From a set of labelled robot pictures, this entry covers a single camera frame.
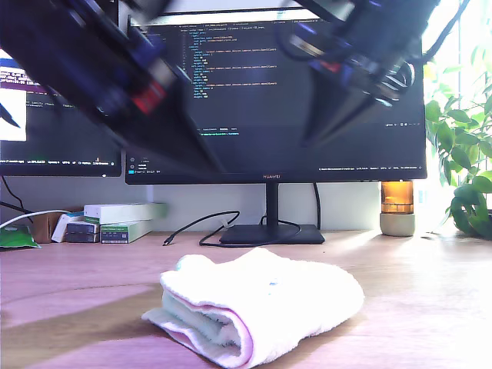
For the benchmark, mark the green and white box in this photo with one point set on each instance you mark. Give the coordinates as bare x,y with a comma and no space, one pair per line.
115,232

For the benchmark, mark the amber glass jar grey base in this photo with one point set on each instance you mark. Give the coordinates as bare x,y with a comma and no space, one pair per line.
396,200

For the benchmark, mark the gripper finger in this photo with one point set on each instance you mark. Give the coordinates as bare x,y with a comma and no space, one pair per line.
342,111
173,138
319,107

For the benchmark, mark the white pastel striped tea towel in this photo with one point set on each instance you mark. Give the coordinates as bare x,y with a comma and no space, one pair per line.
288,300

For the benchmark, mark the brown cardboard box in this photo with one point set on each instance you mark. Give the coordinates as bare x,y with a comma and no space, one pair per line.
44,230

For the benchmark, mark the green potted leafy plant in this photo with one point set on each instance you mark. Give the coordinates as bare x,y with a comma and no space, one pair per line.
461,138

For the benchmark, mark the green snack bag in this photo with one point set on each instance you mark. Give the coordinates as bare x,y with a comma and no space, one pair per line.
15,239

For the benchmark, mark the black monitor with terminal windows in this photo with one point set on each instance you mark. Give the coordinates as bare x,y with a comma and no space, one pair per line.
57,146

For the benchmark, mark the long white flat box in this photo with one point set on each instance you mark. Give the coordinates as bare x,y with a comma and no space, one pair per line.
123,212

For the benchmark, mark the black Huawei monitor on stand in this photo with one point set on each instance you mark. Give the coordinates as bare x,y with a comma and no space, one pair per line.
269,146

